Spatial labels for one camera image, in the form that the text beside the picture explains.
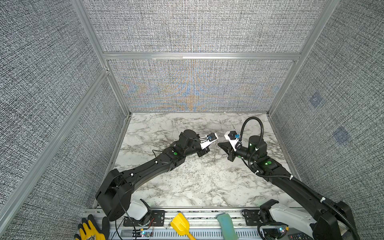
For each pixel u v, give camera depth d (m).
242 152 0.66
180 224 0.72
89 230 0.69
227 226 0.71
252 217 0.73
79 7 0.70
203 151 0.68
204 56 0.88
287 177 0.51
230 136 0.64
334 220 0.39
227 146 0.69
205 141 0.64
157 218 0.73
